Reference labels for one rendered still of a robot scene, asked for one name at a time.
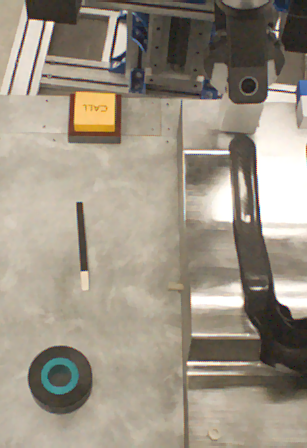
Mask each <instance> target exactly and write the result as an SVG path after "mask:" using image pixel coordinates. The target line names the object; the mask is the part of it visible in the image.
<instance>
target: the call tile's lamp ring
mask: <svg viewBox="0 0 307 448"><path fill-rule="evenodd" d="M75 97H76V94H74V93H71V98H70V116H69V133H68V135H74V136H115V137H121V95H115V98H117V116H116V132H83V131H73V127H74V109H75Z"/></svg>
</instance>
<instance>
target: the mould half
mask: <svg viewBox="0 0 307 448"><path fill-rule="evenodd" d="M220 104H221V101H211V100H182V101H181V108H180V115H179V123H178V130H177V162H178V203H179V245H180V280H183V283H184V290H183V293H181V328H182V369H183V410H184V448H307V375H304V374H292V373H287V372H286V373H283V372H280V371H278V370H276V369H274V368H272V367H270V366H268V365H266V364H264V363H263V362H261V361H260V360H259V357H258V350H259V343H260V336H259V335H258V333H257V332H256V330H255V329H254V327H253V325H252V324H251V323H250V322H249V320H248V319H247V317H246V315H245V313H244V295H243V290H242V283H241V277H240V270H239V264H238V259H237V254H236V249H235V244H234V237H233V213H232V194H231V181H230V171H229V159H228V146H229V143H230V141H231V139H232V138H234V137H236V136H240V135H243V136H247V137H249V138H251V139H252V140H253V141H254V143H255V146H256V147H257V164H258V178H259V193H260V208H261V220H262V229H263V235H264V240H265V245H266V249H267V253H268V256H269V260H270V265H271V269H272V274H273V278H274V283H275V288H276V296H277V298H278V300H279V301H280V302H281V303H283V304H284V305H287V306H288V308H289V310H290V312H291V316H292V317H293V318H301V317H304V316H307V164H306V149H305V148H306V145H307V128H298V124H297V115H296V106H297V103H284V102H264V108H263V111H262V114H261V117H260V119H259V122H260V127H257V129H256V132H255V134H250V133H239V132H229V131H221V130H220V122H219V111H220ZM211 427H217V428H219V429H220V430H221V436H220V437H219V439H218V440H216V441H212V440H210V439H209V437H208V430H209V429H210V428H211Z"/></svg>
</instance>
